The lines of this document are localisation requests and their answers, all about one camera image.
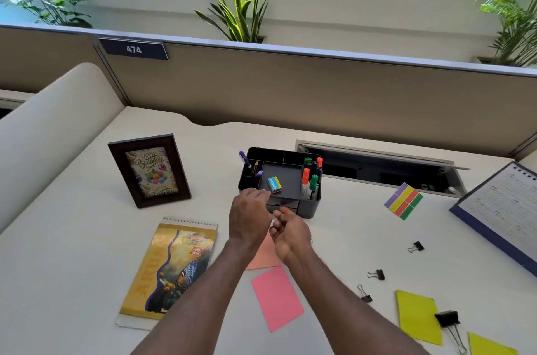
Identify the person's left hand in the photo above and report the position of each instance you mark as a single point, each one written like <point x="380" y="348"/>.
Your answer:
<point x="248" y="218"/>

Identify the person's right hand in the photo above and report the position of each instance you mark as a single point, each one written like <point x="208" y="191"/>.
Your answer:
<point x="293" y="239"/>

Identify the person's right fingers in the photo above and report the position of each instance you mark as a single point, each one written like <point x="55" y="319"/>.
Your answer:
<point x="278" y="224"/>

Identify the person's left fingers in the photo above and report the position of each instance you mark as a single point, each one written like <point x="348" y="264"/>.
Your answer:
<point x="256" y="195"/>

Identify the person's right forearm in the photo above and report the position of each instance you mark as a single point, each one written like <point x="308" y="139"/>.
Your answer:
<point x="344" y="308"/>

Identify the person's left forearm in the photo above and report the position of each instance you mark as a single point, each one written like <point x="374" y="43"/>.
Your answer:
<point x="201" y="304"/>

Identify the blue and yellow eraser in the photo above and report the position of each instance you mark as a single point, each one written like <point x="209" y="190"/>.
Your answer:
<point x="275" y="184"/>

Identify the wooden pencil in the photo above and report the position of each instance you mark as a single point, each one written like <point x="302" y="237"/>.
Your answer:
<point x="255" y="168"/>

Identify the black desk organizer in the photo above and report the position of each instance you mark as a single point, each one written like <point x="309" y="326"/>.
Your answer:
<point x="285" y="176"/>

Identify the orange sticky note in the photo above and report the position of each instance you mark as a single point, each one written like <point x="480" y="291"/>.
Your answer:
<point x="262" y="258"/>

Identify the purple pen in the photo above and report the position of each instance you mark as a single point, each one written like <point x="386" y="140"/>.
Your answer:
<point x="244" y="158"/>

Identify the orange capped marker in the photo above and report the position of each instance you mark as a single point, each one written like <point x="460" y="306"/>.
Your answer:
<point x="305" y="180"/>

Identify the green capped marker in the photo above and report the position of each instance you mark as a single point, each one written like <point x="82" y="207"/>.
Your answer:
<point x="308" y="161"/>
<point x="313" y="184"/>

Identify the red capped marker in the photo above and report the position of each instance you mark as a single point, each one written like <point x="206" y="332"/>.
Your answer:
<point x="319" y="163"/>

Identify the pink sticky note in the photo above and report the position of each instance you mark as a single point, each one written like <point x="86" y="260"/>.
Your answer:
<point x="277" y="298"/>

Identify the beige desk partition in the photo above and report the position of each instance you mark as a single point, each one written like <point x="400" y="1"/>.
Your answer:
<point x="293" y="90"/>

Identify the small black binder clip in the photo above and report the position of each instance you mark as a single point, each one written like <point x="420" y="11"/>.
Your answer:
<point x="366" y="297"/>
<point x="418" y="246"/>
<point x="379" y="274"/>

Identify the golden spiral notebook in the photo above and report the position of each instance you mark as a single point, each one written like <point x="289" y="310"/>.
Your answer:
<point x="168" y="266"/>

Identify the multicolour sticky flag pad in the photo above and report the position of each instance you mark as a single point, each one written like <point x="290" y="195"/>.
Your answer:
<point x="403" y="201"/>

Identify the yellow-green sticky note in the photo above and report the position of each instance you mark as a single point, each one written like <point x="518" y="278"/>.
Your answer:
<point x="417" y="317"/>
<point x="488" y="346"/>

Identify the navy number sign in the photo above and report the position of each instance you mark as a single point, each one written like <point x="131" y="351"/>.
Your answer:
<point x="133" y="49"/>

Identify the large black binder clip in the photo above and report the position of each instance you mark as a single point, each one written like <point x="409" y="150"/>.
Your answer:
<point x="447" y="318"/>

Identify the blue desk calendar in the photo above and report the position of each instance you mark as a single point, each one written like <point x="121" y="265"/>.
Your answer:
<point x="499" y="212"/>

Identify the white curved side panel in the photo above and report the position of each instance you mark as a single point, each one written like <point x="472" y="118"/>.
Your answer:
<point x="46" y="124"/>

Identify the palm plant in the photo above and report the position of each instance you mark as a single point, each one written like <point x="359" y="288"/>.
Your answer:
<point x="512" y="19"/>

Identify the dark wooden picture frame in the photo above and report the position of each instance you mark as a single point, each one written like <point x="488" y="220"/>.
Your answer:
<point x="149" y="171"/>

